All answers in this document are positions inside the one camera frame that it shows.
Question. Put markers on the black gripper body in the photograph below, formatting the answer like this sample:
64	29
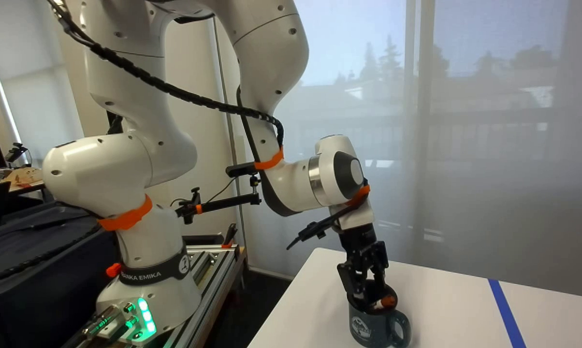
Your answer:
362	248

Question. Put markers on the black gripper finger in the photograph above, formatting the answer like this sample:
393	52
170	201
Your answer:
377	288
354	282

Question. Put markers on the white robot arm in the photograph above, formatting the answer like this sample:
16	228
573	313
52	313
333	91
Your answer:
110	174

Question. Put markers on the black cloth covered table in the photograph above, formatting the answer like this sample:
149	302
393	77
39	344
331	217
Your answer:
52	261

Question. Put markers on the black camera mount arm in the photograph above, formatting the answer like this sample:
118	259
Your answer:
194	205

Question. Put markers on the blue tape line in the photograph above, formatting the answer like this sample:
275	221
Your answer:
507	315

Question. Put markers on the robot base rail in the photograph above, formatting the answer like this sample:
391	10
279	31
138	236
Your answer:
170	313

